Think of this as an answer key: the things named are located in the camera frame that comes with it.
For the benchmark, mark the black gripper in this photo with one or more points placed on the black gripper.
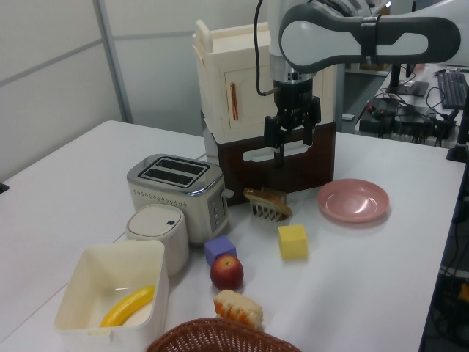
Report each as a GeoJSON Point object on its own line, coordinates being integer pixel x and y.
{"type": "Point", "coordinates": [293, 95]}

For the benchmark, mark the purple foam cube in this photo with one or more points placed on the purple foam cube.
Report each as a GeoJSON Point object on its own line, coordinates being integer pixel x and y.
{"type": "Point", "coordinates": [218, 247]}

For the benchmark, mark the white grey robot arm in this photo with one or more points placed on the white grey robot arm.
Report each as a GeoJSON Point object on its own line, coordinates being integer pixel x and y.
{"type": "Point", "coordinates": [329, 40]}

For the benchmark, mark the pink plate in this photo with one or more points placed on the pink plate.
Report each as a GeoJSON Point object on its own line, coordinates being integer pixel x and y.
{"type": "Point", "coordinates": [351, 201]}

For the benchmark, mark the yellow foam cube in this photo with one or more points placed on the yellow foam cube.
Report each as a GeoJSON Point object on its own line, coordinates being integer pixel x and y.
{"type": "Point", "coordinates": [293, 243]}

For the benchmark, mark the brown toast slice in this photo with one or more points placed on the brown toast slice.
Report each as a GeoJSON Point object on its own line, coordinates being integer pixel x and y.
{"type": "Point", "coordinates": [269, 201]}

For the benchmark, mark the brown toast rack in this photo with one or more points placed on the brown toast rack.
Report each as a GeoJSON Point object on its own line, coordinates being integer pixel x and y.
{"type": "Point", "coordinates": [262, 213]}

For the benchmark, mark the cream toy cabinet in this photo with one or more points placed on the cream toy cabinet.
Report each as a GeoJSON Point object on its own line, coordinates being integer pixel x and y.
{"type": "Point", "coordinates": [220, 62]}

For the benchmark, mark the black monitor stand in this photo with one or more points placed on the black monitor stand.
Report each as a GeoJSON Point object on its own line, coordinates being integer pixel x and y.
{"type": "Point", "coordinates": [406, 87]}

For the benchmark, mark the cream chrome toaster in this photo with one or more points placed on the cream chrome toaster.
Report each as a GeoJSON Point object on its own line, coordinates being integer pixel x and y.
{"type": "Point", "coordinates": [165, 198]}

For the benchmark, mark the red apple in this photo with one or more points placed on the red apple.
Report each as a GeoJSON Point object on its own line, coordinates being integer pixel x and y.
{"type": "Point", "coordinates": [226, 273]}

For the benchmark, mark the small white lidded bin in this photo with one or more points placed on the small white lidded bin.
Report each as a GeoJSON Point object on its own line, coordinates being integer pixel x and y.
{"type": "Point", "coordinates": [154, 223]}

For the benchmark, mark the black keyboard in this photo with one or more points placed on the black keyboard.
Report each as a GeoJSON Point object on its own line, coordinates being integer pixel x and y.
{"type": "Point", "coordinates": [456, 89]}

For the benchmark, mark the white orange bread piece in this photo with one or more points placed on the white orange bread piece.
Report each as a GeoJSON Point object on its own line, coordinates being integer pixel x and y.
{"type": "Point", "coordinates": [240, 309]}

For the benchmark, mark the brown wicker basket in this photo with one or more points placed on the brown wicker basket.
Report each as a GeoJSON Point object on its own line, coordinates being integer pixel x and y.
{"type": "Point", "coordinates": [220, 335]}

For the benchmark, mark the cream plastic open box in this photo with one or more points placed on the cream plastic open box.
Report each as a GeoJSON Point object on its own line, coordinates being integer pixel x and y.
{"type": "Point", "coordinates": [110, 264]}

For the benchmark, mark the yellow banana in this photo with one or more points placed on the yellow banana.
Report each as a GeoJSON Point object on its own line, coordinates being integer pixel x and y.
{"type": "Point", "coordinates": [128, 306]}

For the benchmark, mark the black desk clamp post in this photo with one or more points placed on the black desk clamp post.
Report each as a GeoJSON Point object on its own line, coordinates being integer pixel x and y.
{"type": "Point", "coordinates": [459, 146]}

